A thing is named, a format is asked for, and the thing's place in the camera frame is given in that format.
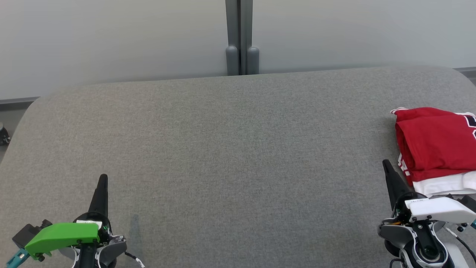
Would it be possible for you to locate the grey rounded post cap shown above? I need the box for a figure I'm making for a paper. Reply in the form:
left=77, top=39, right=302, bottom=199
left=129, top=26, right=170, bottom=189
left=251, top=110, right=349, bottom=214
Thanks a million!
left=247, top=46, right=260, bottom=75
left=226, top=45, right=239, bottom=76

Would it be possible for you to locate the red white-sleeved t-shirt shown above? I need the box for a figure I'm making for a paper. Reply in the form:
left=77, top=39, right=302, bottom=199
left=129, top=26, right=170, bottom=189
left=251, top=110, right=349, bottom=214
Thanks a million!
left=394, top=107, right=476, bottom=198

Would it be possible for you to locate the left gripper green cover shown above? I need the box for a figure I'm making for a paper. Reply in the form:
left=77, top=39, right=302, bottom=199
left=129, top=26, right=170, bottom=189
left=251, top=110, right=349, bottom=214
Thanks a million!
left=24, top=174, right=113, bottom=261

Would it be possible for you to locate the thin black right gripper cable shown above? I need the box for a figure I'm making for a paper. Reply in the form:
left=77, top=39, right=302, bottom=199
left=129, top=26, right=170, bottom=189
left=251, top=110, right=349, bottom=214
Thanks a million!
left=444, top=227, right=476, bottom=262

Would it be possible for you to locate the grey metal partition post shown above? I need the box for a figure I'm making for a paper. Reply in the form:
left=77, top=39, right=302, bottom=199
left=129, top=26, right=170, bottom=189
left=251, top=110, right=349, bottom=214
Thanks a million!
left=225, top=0, right=253, bottom=76

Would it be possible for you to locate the left camera cable teal plug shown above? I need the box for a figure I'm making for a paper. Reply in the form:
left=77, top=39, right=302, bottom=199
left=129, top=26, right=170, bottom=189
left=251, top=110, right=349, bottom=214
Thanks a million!
left=6, top=249, right=29, bottom=268

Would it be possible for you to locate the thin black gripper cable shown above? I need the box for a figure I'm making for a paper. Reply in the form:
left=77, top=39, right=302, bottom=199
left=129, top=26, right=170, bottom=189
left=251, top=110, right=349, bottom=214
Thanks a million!
left=125, top=251, right=146, bottom=268
left=444, top=227, right=476, bottom=262

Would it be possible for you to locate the thin black left gripper cable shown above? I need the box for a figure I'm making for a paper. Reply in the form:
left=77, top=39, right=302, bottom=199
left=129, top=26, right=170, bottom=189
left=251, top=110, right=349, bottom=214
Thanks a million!
left=125, top=251, right=146, bottom=268

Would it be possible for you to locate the grey fabric sofa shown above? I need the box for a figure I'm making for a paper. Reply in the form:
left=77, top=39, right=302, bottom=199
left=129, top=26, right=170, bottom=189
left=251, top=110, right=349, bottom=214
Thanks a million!
left=0, top=66, right=476, bottom=268

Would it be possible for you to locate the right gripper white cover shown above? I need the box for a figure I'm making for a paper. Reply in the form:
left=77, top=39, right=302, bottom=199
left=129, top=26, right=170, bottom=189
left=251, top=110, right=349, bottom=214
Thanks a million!
left=382, top=159, right=476, bottom=224

